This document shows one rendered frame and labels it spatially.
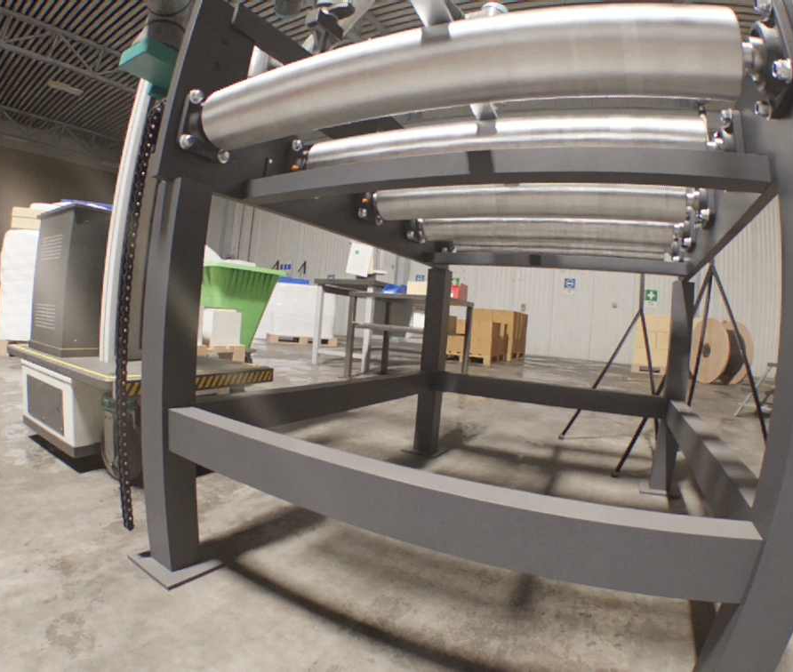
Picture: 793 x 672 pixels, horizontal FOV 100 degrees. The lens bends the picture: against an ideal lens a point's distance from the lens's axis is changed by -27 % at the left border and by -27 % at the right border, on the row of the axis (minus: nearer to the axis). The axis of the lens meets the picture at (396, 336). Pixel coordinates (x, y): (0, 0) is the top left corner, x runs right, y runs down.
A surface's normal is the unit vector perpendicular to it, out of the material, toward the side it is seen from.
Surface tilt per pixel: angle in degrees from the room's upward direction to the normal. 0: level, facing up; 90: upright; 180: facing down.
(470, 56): 121
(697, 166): 90
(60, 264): 90
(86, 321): 90
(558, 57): 132
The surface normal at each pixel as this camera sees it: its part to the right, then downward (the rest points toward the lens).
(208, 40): 0.88, 0.08
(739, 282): -0.47, -0.01
